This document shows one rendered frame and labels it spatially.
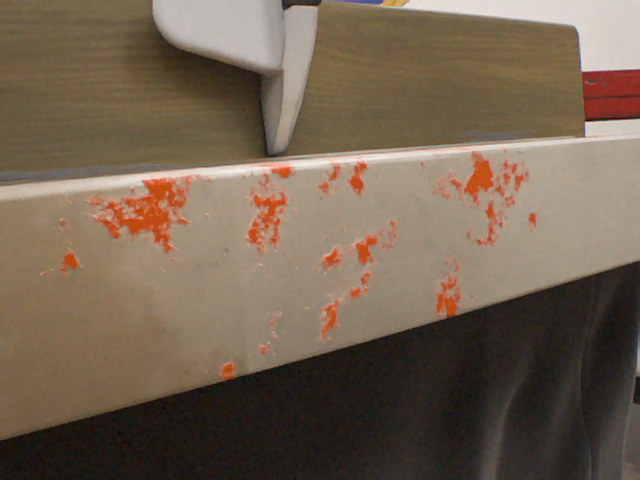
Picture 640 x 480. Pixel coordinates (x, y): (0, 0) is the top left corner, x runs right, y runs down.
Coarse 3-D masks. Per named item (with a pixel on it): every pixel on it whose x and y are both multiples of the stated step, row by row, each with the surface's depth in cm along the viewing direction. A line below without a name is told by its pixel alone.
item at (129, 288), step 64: (0, 192) 9; (64, 192) 10; (128, 192) 10; (192, 192) 11; (256, 192) 12; (320, 192) 12; (384, 192) 13; (448, 192) 14; (512, 192) 16; (576, 192) 17; (0, 256) 9; (64, 256) 10; (128, 256) 10; (192, 256) 11; (256, 256) 12; (320, 256) 13; (384, 256) 13; (448, 256) 15; (512, 256) 16; (576, 256) 17; (0, 320) 9; (64, 320) 10; (128, 320) 11; (192, 320) 11; (256, 320) 12; (320, 320) 13; (384, 320) 14; (0, 384) 9; (64, 384) 10; (128, 384) 11; (192, 384) 11
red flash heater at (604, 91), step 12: (588, 72) 119; (600, 72) 120; (612, 72) 120; (624, 72) 120; (636, 72) 120; (588, 84) 120; (600, 84) 120; (612, 84) 120; (624, 84) 120; (636, 84) 121; (588, 96) 120; (600, 96) 120; (612, 96) 121; (624, 96) 121; (636, 96) 121; (588, 108) 121; (600, 108) 121; (612, 108) 121; (624, 108) 121; (636, 108) 122; (588, 120) 164; (600, 120) 164; (624, 120) 167
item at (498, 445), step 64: (448, 320) 27; (512, 320) 30; (576, 320) 33; (256, 384) 22; (320, 384) 23; (384, 384) 25; (448, 384) 29; (512, 384) 31; (576, 384) 35; (0, 448) 17; (64, 448) 18; (128, 448) 20; (192, 448) 21; (256, 448) 22; (320, 448) 24; (384, 448) 26; (448, 448) 29; (512, 448) 33; (576, 448) 35
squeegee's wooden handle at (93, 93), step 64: (0, 0) 20; (64, 0) 21; (128, 0) 22; (0, 64) 20; (64, 64) 21; (128, 64) 22; (192, 64) 23; (320, 64) 26; (384, 64) 28; (448, 64) 30; (512, 64) 33; (576, 64) 36; (0, 128) 20; (64, 128) 21; (128, 128) 22; (192, 128) 24; (256, 128) 25; (320, 128) 27; (384, 128) 28; (448, 128) 31; (512, 128) 33; (576, 128) 36
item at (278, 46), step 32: (160, 0) 21; (192, 0) 22; (224, 0) 22; (256, 0) 23; (160, 32) 21; (192, 32) 22; (224, 32) 22; (256, 32) 23; (288, 32) 23; (256, 64) 23; (288, 64) 23; (288, 96) 24; (288, 128) 24
